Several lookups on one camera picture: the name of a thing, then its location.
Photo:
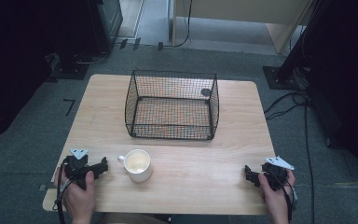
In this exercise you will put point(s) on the beige wooden furniture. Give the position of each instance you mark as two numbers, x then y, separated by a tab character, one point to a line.
261	18

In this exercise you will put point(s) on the grey tape piece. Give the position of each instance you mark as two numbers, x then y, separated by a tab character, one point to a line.
43	187

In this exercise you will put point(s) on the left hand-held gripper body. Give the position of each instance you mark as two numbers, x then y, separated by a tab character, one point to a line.
74	168

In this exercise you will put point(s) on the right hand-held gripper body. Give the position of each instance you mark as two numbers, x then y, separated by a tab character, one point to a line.
276	174

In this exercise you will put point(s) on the person's left hand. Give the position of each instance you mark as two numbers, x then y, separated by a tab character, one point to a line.
77	202

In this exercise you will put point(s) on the white cup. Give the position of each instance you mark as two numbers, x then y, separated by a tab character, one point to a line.
136	165

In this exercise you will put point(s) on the black stand base plate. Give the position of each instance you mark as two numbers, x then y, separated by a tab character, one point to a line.
279	79
70	70

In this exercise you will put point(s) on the dark curtain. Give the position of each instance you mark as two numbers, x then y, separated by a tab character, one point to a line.
348	77
12	62

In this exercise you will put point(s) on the person's right hand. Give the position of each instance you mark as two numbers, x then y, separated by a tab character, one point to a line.
275	202

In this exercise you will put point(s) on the black equipment cabinet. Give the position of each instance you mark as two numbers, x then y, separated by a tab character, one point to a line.
104	21

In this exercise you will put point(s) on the black tape strip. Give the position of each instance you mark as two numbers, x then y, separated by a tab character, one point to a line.
160	46
136	44
123	43

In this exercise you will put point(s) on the black tape corner mark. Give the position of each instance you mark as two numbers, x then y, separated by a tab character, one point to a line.
70	105

